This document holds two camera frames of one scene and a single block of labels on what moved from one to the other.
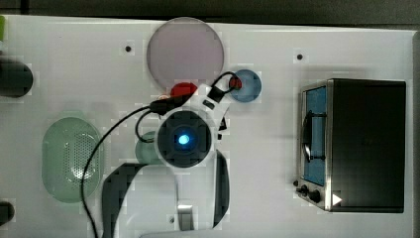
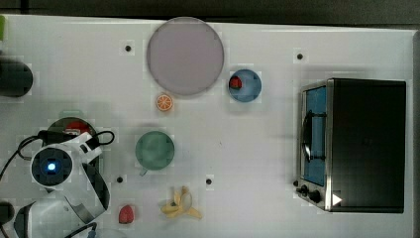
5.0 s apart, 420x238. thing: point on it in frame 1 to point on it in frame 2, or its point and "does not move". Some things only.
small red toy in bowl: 236,83 does not move
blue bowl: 252,85 does not move
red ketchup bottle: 182,89 to 75,128
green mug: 147,152 does not move
